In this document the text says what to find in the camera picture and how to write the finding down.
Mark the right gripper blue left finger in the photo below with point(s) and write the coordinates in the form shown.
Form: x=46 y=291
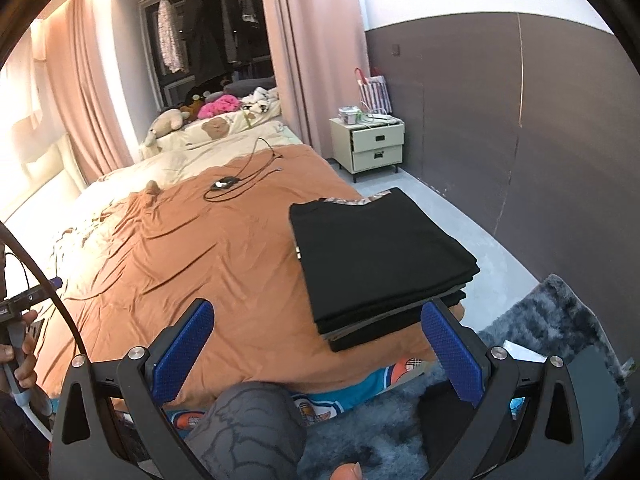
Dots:
x=177 y=347

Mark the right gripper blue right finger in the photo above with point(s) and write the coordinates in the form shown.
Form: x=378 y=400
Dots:
x=459 y=350

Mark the stack of folded clothes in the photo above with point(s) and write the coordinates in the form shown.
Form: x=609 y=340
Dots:
x=400 y=319

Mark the brown fleece blanket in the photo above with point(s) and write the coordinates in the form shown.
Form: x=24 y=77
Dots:
x=314 y=286

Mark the person's grey patterned knee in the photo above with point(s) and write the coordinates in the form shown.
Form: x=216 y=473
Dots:
x=253 y=431

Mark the grey shaggy floor rug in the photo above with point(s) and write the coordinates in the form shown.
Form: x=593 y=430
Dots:
x=556 y=406

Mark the cream padded headboard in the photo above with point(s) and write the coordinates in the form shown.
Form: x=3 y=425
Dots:
x=55 y=171

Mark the pink curtain left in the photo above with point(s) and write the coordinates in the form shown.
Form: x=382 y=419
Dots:
x=80 y=91

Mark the pink curtain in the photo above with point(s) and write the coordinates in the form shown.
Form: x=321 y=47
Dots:
x=315 y=46
x=80 y=91

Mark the cream bear print bedding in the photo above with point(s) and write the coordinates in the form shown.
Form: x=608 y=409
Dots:
x=208 y=142

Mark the white bedside drawer cabinet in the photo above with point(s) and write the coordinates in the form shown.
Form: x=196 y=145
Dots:
x=367 y=146

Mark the beige plush toy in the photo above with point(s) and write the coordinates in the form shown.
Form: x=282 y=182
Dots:
x=168 y=122

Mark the pink plush toy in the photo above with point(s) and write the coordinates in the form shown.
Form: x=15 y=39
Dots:
x=223 y=105

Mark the hanging floral garment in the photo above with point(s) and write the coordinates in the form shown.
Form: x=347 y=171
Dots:
x=169 y=37

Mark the hanging black coat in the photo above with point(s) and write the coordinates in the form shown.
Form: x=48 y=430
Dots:
x=203 y=32

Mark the pink curtain right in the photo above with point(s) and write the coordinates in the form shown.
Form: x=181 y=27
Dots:
x=315 y=46

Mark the black device with cable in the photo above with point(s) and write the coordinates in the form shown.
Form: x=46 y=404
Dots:
x=232 y=186

